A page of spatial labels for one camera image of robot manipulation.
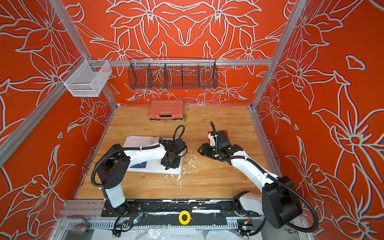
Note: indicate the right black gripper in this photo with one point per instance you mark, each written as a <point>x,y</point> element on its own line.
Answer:
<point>207,150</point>

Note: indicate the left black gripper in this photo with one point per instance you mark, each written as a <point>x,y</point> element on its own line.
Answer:
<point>175,166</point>

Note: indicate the white photo album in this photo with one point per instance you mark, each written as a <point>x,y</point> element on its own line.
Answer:
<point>152,157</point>

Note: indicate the blue card white text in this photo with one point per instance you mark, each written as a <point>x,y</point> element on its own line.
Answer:
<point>142,165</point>

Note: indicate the red card top row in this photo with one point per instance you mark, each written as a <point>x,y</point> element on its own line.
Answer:
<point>227,134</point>

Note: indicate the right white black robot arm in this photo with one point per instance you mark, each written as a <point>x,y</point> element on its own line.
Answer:
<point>280,203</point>

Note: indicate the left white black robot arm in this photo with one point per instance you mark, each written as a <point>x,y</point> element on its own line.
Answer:
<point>109,172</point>

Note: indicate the red plastic tool case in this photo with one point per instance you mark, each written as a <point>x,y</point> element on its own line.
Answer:
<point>166,109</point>

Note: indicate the yellow tape roll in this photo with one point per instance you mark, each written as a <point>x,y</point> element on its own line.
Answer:
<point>184,217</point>

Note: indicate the white mesh basket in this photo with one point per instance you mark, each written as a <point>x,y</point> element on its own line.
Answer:
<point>85,80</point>

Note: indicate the yellow handled hex key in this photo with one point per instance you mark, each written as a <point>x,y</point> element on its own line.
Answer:
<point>187,117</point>

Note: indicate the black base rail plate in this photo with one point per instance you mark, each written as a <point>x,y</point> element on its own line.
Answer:
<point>206,214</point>

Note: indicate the black wire basket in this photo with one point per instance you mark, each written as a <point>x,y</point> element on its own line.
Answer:
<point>173,74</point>

